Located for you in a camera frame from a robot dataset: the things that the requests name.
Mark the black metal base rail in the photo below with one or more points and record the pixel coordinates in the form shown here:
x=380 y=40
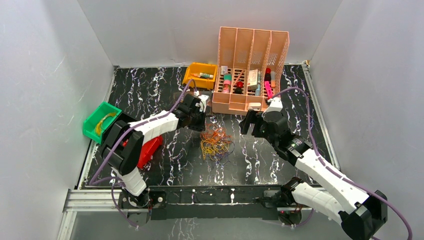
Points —
x=266 y=202

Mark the pink pencil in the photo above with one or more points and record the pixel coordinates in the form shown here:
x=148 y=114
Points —
x=238 y=77

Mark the green white glue stick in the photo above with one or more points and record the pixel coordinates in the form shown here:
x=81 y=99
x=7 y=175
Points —
x=203 y=75

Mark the red plastic bin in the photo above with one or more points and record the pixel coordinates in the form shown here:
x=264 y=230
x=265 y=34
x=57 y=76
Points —
x=148 y=150

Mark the white grey card box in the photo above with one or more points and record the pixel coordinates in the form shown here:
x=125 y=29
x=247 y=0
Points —
x=252 y=79

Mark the light blue marker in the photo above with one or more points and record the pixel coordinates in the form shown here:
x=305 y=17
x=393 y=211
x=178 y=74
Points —
x=258 y=90

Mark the red black stamp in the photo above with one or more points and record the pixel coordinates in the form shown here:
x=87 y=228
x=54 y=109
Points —
x=238 y=87
x=267 y=75

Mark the small white eraser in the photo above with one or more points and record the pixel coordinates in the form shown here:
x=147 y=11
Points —
x=223 y=69

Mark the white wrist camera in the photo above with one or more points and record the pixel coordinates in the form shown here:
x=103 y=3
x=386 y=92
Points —
x=273 y=105
x=196 y=94

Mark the green plastic bin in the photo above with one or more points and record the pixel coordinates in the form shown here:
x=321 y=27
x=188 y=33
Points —
x=97 y=122

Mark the orange highlighter marker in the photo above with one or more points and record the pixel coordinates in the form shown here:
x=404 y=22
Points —
x=273 y=80

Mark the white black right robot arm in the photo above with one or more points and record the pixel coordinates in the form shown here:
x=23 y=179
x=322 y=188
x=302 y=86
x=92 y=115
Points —
x=359 y=214

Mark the pink glue stick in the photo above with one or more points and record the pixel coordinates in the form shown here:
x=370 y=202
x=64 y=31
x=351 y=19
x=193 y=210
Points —
x=227 y=80

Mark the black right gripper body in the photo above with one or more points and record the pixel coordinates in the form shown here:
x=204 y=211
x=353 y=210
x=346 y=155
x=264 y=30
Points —
x=260 y=131

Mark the dark book Three Days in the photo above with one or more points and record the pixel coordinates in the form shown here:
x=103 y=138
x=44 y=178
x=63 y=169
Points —
x=207 y=109

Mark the pink plastic file organizer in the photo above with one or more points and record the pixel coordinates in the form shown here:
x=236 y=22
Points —
x=250 y=62

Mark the yellow plastic bin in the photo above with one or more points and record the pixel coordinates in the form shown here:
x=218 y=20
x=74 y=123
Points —
x=197 y=67

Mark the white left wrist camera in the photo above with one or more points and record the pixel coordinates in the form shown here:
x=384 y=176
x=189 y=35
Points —
x=196 y=94

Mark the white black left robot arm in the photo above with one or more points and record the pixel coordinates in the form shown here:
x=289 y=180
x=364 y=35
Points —
x=123 y=145

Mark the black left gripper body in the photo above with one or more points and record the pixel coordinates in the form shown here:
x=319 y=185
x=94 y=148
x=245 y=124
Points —
x=197 y=118

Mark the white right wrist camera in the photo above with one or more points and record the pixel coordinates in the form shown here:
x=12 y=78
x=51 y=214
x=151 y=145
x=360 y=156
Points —
x=273 y=105

